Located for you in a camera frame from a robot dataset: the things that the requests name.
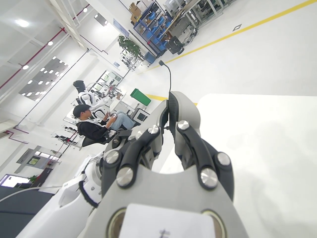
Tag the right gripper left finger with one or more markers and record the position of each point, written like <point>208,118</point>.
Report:
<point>138,149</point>

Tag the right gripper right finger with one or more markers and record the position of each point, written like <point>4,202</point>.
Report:
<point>190,137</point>

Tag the thin black zip tie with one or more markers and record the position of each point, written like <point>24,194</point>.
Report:
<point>170,79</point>

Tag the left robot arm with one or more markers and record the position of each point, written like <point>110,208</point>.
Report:
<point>71,214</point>

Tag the black office chair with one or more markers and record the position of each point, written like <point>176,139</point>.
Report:
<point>99,140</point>

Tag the person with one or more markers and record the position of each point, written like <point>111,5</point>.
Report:
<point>92,127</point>

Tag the green waste bin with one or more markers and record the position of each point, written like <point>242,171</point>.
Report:
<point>140,96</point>

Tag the blue plastic bin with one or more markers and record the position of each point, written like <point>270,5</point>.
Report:
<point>149,57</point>

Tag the black computer case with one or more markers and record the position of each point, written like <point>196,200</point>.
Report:
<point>174,44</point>

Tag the green potted plant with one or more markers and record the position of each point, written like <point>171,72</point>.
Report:
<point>130,46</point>

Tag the blue storage rack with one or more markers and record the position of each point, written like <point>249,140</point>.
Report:
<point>152,28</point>

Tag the brown cardboard box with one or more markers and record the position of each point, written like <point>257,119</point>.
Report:
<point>135,11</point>

